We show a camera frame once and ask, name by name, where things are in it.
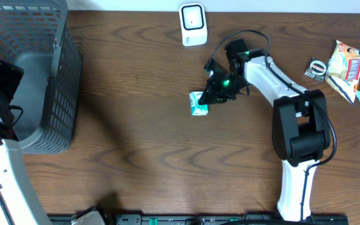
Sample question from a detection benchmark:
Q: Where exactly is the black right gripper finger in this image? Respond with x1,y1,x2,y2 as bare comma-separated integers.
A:
198,92,230,105
203,79,220,95

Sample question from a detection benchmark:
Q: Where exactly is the teal kleenex tissue pack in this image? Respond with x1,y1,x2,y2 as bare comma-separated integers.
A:
189,91,209,116

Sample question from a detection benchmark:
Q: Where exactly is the dark green round-label packet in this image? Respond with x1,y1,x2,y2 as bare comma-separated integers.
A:
304,57,329,81

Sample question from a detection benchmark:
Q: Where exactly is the large white snack bag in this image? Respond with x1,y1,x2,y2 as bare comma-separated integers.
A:
325,40,360,104

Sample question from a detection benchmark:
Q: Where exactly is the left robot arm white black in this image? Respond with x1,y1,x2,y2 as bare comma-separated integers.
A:
0,59,51,224

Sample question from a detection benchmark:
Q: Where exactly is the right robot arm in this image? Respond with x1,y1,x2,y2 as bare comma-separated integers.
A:
199,39,333,222

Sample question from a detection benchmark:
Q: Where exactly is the dark grey plastic basket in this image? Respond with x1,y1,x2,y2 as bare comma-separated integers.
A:
0,0,82,154

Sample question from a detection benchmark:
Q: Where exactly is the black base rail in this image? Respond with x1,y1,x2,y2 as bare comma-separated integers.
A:
48,212,349,225

